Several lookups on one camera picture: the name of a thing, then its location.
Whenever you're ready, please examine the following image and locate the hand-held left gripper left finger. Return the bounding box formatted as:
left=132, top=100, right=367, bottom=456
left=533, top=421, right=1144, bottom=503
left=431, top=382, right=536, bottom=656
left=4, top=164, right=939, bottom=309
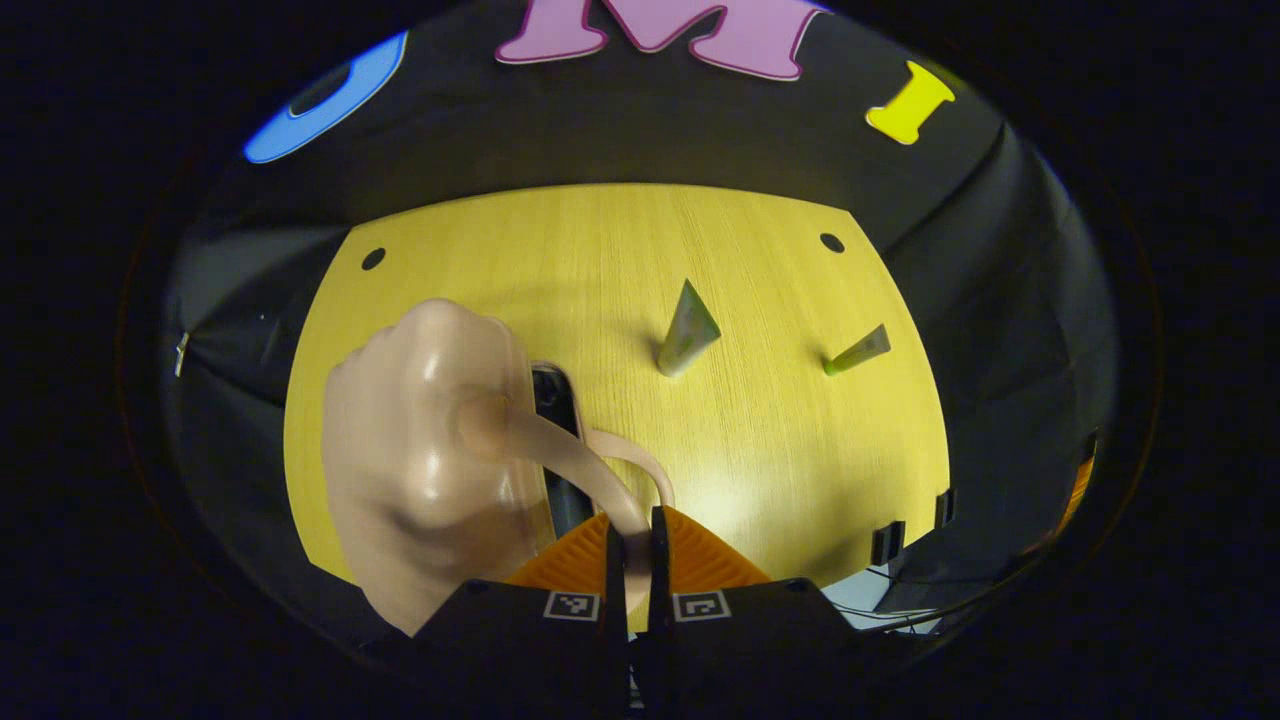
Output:
left=415, top=510, right=631, bottom=706

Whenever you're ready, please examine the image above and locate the black backdrop cloth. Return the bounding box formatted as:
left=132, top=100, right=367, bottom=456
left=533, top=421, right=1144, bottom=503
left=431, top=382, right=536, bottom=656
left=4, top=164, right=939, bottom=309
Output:
left=160, top=0, right=1121, bottom=651

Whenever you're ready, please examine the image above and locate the slim green skin care tube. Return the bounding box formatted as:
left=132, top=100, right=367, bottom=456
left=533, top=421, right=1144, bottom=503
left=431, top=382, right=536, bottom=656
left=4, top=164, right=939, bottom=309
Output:
left=823, top=324, right=892, bottom=377

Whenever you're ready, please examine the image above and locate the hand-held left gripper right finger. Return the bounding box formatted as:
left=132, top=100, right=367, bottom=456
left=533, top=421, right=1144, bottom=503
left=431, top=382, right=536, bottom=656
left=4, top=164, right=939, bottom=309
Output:
left=640, top=505, right=866, bottom=709

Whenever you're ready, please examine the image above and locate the wide grey-green skin care tube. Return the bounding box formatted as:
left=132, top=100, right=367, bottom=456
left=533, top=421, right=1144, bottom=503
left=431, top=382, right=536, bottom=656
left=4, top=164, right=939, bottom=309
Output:
left=656, top=278, right=722, bottom=379

